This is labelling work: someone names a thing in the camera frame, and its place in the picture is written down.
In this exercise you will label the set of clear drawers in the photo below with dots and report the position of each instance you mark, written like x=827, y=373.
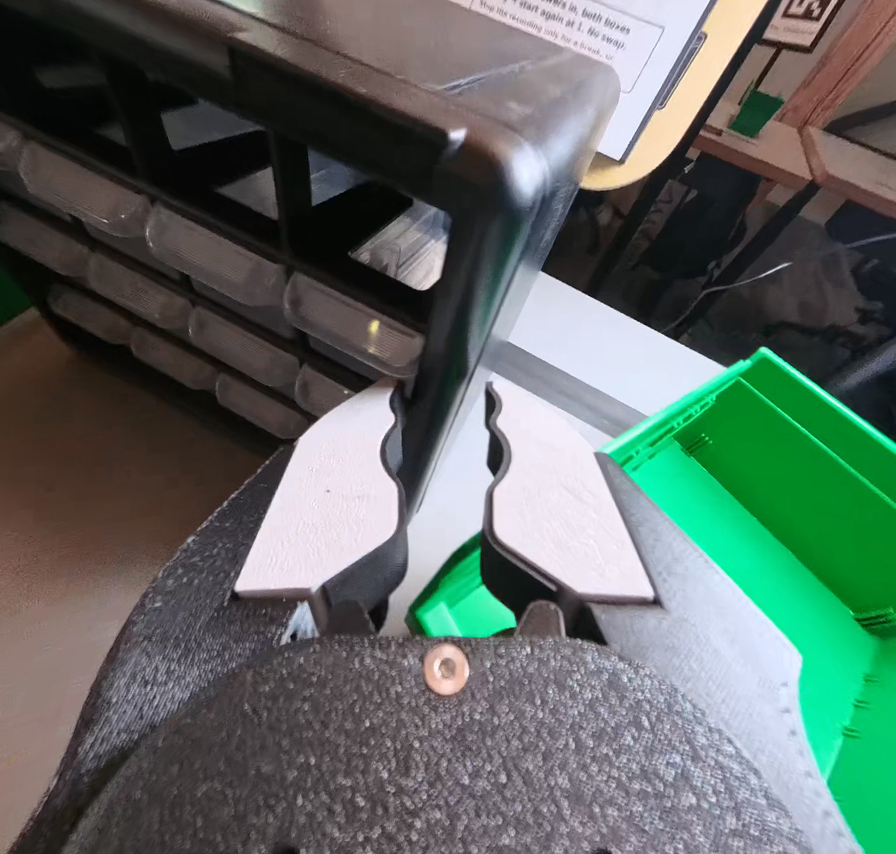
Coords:
x=210, y=252

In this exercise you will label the white instruction sheet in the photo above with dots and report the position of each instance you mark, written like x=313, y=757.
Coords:
x=595, y=63

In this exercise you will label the pale desk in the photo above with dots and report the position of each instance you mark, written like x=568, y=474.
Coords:
x=105, y=483

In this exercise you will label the black drawer cabinet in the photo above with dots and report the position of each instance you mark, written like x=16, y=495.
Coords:
x=504, y=189

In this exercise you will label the printed tag sign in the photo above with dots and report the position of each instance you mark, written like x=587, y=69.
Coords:
x=812, y=0

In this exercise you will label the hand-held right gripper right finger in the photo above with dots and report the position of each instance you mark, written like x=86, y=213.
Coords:
x=560, y=518

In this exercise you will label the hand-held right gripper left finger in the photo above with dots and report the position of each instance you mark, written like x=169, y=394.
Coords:
x=322, y=511

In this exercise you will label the wooden side table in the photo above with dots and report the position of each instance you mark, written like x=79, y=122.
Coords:
x=854, y=168
x=770, y=158

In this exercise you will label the clear plastic drawer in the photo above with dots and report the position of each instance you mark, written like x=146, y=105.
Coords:
x=406, y=252

